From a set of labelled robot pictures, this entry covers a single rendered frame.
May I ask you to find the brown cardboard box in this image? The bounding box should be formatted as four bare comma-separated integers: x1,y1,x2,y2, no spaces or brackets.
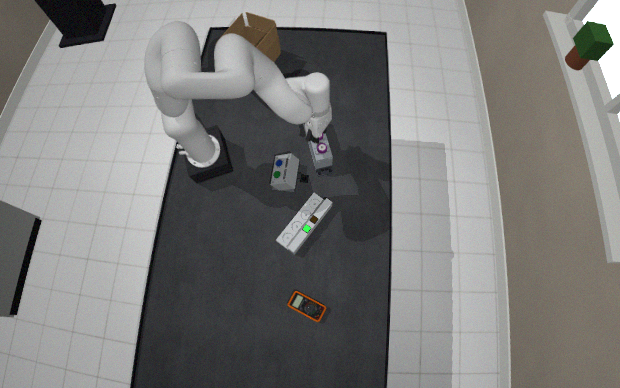
222,12,281,62

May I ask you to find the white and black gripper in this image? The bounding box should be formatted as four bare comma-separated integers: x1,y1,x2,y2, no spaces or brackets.
305,105,332,144

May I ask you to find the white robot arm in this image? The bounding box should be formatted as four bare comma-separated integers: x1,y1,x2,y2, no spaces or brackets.
144,21,330,168

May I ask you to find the orange pocket multimeter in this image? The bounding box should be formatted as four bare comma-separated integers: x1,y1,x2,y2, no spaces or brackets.
288,291,326,322

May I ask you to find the white control panel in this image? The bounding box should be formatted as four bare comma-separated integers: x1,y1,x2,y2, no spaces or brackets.
271,153,309,192

